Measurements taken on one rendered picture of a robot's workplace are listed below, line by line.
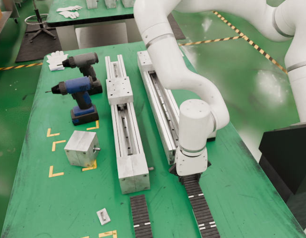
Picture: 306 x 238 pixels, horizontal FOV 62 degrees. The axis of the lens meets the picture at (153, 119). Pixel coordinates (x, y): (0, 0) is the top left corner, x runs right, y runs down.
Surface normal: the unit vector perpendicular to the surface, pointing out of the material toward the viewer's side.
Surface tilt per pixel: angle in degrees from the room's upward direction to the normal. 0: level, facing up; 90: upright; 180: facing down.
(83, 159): 90
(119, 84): 0
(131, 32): 90
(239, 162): 0
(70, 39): 90
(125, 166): 0
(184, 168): 90
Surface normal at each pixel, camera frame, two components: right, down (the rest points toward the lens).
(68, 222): -0.04, -0.76
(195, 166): 0.19, 0.63
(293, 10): -0.96, 0.17
